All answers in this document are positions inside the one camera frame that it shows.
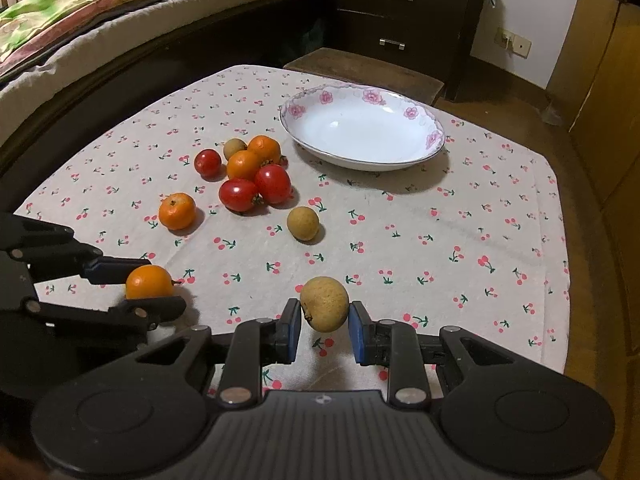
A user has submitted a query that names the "small orange kumquat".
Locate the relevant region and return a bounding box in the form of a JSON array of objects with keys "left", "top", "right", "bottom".
[{"left": 125, "top": 264, "right": 174, "bottom": 300}]

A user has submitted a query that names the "brown longan fruit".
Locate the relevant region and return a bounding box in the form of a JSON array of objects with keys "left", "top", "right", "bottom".
[
  {"left": 224, "top": 138, "right": 247, "bottom": 160},
  {"left": 286, "top": 206, "right": 320, "bottom": 242},
  {"left": 299, "top": 276, "right": 349, "bottom": 333}
]

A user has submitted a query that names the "small red cherry tomato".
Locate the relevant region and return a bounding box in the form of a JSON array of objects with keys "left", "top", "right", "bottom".
[{"left": 194, "top": 148, "right": 221, "bottom": 179}]

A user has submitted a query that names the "cherry print tablecloth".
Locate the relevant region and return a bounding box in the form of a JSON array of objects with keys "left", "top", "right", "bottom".
[{"left": 18, "top": 65, "right": 570, "bottom": 370}]

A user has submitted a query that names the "white floral ceramic plate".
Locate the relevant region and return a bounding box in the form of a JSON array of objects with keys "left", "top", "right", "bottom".
[{"left": 280, "top": 84, "right": 446, "bottom": 172}]

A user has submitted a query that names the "bed with colourful blanket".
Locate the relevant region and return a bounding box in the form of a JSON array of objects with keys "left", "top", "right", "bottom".
[{"left": 0, "top": 0, "right": 324, "bottom": 172}]

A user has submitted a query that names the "dark wooden stool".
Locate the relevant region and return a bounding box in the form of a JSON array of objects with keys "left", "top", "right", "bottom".
[{"left": 284, "top": 48, "right": 445, "bottom": 105}]

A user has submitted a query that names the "yellow wooden wardrobe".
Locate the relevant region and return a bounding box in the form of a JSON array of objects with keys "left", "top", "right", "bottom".
[{"left": 547, "top": 0, "right": 639, "bottom": 356}]

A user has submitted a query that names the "dark wooden drawer cabinet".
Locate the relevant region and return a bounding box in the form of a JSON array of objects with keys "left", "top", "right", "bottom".
[{"left": 322, "top": 0, "right": 485, "bottom": 100}]

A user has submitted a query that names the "white wall socket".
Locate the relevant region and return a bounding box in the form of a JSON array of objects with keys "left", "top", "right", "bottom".
[{"left": 495, "top": 27, "right": 532, "bottom": 58}]

